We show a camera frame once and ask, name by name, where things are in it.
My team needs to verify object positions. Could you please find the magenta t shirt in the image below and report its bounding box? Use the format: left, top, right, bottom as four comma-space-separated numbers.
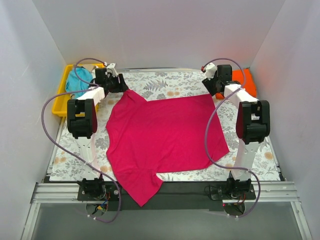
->
106, 90, 229, 206

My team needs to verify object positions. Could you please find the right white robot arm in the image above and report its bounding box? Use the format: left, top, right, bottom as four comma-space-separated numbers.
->
201, 63, 270, 201

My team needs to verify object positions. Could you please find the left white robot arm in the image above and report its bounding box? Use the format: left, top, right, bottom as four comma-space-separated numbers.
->
67, 63, 128, 200

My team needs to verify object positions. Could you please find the folded orange t shirt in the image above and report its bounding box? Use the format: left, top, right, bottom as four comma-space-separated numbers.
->
214, 68, 257, 100

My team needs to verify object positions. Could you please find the floral table mat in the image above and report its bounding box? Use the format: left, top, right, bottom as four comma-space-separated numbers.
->
47, 70, 280, 182

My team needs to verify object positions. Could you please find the beige t shirt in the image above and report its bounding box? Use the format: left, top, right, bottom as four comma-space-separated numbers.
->
73, 64, 100, 72

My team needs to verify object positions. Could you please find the light blue t shirt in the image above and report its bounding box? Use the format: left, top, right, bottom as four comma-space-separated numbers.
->
65, 67, 93, 92

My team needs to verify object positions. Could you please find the yellow plastic tray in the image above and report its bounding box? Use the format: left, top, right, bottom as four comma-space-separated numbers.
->
52, 63, 103, 117

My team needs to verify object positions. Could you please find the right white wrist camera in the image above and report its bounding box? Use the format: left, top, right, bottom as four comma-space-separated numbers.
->
201, 62, 217, 79

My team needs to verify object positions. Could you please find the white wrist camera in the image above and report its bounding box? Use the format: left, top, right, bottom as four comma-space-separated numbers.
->
201, 62, 217, 79
104, 62, 118, 77

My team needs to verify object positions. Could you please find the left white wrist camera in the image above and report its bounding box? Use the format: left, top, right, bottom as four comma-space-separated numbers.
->
104, 62, 118, 77

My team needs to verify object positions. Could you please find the aluminium rail frame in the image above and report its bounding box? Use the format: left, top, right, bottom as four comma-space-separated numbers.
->
31, 181, 312, 240

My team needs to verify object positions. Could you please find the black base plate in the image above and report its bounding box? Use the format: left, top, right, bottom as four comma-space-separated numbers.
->
77, 180, 258, 211

